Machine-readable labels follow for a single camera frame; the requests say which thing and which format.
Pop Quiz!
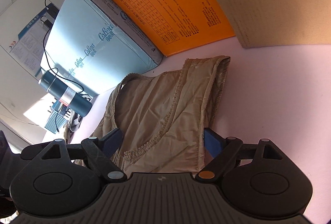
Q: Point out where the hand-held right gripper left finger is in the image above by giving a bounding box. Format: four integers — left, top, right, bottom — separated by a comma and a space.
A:
40, 128, 127, 183

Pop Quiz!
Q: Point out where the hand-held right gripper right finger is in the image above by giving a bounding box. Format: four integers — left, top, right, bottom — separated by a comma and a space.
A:
195, 128, 282, 183

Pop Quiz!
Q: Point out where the beige puffer jacket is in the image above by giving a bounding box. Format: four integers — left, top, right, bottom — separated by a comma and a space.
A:
63, 56, 231, 178

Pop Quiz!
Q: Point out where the grey patterned cloth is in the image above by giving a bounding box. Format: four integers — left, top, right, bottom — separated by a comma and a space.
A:
63, 112, 83, 142

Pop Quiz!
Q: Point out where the blue ribbed device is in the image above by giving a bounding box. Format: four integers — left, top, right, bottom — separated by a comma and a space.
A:
44, 109, 69, 135

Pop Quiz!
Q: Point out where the dark teal thermos bottle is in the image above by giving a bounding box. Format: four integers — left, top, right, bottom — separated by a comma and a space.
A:
38, 70, 92, 118

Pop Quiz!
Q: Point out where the light blue cardboard box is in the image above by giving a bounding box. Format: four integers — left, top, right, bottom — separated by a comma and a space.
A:
39, 0, 164, 97

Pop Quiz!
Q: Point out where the black power adapter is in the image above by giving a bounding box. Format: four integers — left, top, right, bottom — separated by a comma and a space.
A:
46, 4, 59, 19
41, 16, 53, 32

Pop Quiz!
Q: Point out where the orange cardboard box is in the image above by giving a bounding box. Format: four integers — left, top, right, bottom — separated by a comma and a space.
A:
84, 0, 236, 57

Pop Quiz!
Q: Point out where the black cable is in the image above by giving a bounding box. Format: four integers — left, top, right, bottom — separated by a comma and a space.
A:
43, 0, 84, 133

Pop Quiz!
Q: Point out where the wall poster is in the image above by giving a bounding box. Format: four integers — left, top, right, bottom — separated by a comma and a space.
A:
8, 2, 56, 77

